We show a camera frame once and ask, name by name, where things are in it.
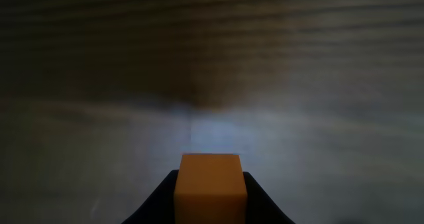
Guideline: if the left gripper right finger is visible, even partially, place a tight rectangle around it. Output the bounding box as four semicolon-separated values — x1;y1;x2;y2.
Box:
242;171;297;224

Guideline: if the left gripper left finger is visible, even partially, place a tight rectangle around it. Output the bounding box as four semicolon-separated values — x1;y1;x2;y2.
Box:
121;169;180;224

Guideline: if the orange cube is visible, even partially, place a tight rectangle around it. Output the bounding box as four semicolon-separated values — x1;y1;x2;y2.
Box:
173;153;248;224

